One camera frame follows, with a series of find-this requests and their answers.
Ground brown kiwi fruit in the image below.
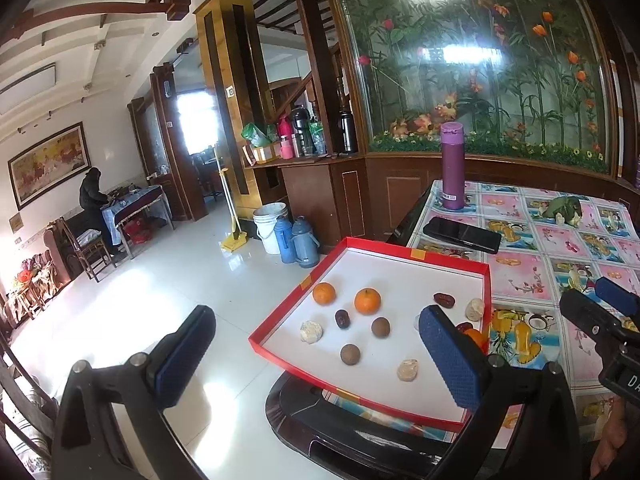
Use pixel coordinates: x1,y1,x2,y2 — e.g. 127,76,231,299
371,316,390,339

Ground orange tangerine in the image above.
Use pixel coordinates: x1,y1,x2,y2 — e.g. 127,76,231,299
312,282,336,307
464,328,487,353
354,287,382,315

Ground person right hand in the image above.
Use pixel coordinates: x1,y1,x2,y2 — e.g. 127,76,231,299
589,396,639,479

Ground colourful fruit pattern tablecloth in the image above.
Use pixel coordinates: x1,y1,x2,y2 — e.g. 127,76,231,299
408,181,639,442

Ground green leaf vegetable bundle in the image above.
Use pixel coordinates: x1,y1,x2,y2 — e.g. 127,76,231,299
542,195,582,228

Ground black smartphone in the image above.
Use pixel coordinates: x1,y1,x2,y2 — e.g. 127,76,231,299
422,217,502,255

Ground red white shallow box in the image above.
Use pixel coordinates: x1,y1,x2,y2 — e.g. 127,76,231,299
248,237,491,432

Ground purple thermos bottle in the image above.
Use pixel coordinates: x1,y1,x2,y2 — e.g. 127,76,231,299
440,122,465,210

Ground person in black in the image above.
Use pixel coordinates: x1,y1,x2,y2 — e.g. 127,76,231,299
79,167,120,258

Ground floral glass partition panel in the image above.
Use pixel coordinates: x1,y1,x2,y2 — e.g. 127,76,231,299
338,0,612,174

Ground blue thermos jug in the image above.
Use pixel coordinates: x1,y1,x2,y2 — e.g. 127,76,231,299
292,216,320,269

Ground white plastic bucket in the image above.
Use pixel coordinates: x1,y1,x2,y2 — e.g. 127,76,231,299
253,202,288,255

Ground framed wall painting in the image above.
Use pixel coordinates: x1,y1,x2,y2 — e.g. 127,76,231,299
8,122,91,211

